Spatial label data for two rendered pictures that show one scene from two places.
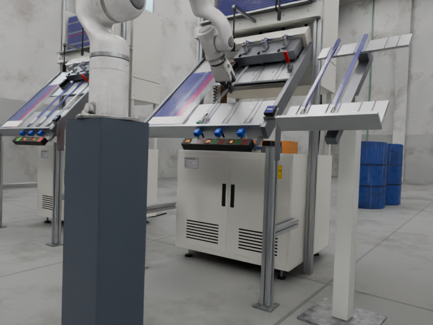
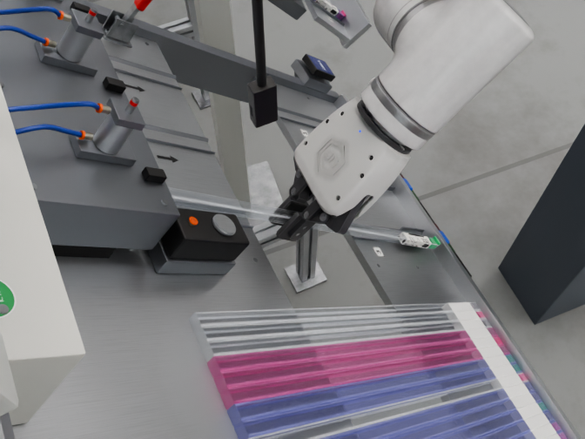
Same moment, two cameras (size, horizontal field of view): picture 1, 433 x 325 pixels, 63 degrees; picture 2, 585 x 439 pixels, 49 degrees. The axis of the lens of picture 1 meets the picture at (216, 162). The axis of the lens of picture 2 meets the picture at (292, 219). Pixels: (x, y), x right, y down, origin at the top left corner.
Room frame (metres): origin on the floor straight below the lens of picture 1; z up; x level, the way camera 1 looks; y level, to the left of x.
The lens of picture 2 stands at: (2.11, 0.15, 1.56)
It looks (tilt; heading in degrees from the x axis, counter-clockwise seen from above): 59 degrees down; 211
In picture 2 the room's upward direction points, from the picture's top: straight up
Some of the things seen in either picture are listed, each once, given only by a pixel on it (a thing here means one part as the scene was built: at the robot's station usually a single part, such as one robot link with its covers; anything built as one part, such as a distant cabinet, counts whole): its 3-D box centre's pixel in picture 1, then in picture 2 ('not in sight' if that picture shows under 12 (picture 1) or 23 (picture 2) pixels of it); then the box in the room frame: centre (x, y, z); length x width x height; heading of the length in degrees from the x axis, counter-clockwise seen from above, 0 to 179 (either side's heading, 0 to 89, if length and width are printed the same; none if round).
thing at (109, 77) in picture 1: (109, 91); not in sight; (1.12, 0.34, 0.79); 0.19 x 0.19 x 0.18
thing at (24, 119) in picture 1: (82, 142); not in sight; (2.77, 1.05, 0.66); 1.01 x 0.73 x 1.31; 147
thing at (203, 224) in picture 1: (256, 204); not in sight; (2.13, -0.25, 0.31); 0.70 x 0.65 x 0.62; 57
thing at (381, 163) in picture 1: (372, 173); not in sight; (4.72, -2.07, 0.41); 1.12 x 0.68 x 0.82; 149
